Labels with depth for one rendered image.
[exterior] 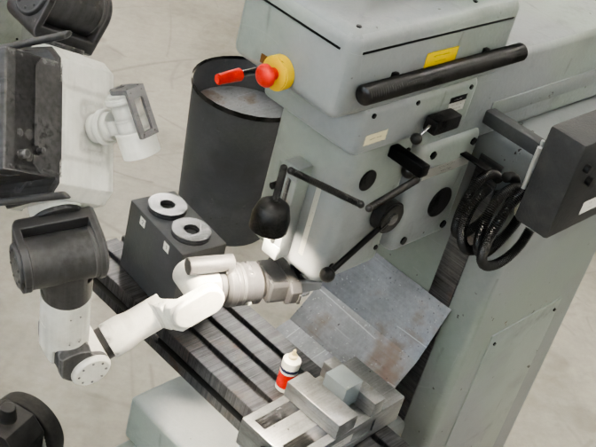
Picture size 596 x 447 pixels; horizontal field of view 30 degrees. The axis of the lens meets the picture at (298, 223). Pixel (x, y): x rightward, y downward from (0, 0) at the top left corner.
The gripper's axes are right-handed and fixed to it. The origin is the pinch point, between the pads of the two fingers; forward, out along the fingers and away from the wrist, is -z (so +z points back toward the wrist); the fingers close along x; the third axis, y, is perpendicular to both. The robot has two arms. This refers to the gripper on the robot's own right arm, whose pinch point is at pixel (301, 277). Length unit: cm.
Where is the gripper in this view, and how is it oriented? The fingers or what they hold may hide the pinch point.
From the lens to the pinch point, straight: 229.1
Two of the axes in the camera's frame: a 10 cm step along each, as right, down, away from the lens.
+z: -8.8, 0.6, -4.7
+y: -2.4, 8.0, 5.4
